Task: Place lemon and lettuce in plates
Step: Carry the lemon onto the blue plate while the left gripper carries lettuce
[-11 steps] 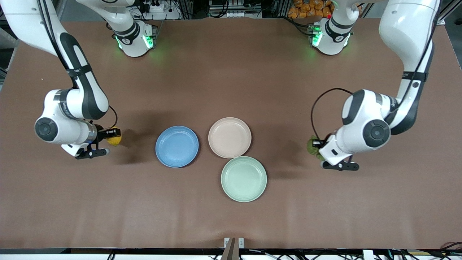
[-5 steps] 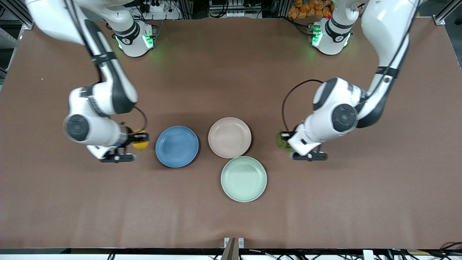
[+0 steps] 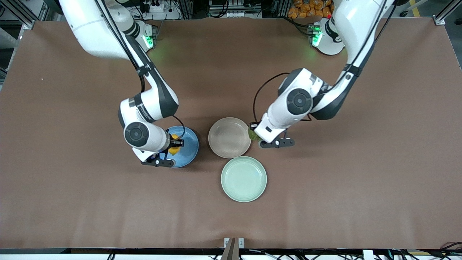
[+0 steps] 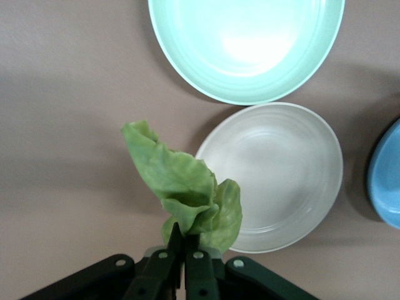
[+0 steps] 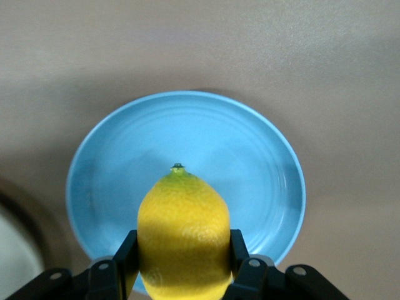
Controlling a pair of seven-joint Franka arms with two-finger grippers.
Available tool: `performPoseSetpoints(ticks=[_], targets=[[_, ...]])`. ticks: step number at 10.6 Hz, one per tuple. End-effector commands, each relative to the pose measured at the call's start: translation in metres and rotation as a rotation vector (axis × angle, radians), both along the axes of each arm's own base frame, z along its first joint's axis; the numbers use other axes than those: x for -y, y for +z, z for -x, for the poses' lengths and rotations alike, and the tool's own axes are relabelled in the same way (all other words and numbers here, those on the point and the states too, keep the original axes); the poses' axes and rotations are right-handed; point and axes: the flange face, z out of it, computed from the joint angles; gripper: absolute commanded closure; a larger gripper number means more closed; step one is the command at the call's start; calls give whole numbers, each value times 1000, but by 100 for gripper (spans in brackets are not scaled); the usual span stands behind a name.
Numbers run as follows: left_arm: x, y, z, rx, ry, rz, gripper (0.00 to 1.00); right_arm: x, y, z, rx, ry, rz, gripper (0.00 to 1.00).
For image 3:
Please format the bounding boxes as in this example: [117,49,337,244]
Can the white electronic device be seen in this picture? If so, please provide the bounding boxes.
[209,0,263,19]

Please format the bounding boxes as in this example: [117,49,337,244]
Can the pale green plate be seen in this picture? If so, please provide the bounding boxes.
[221,156,268,203]

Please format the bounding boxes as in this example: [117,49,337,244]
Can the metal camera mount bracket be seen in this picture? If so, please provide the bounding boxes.
[221,237,245,260]

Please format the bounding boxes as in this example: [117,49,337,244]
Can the white power strip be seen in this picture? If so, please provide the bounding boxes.
[139,1,182,21]

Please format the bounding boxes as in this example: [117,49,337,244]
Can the blue plate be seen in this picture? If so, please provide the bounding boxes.
[159,126,200,168]

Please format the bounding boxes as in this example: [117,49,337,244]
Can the aluminium frame profile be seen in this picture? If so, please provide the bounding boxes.
[0,0,51,30]
[432,0,462,26]

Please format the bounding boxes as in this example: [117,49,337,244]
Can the beige plate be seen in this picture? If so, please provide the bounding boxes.
[208,117,252,159]

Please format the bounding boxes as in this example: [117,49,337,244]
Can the yellow lemon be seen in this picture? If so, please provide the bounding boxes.
[169,134,181,156]

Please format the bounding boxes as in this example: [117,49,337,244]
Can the bag of orange items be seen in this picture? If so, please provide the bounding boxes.
[288,0,334,19]

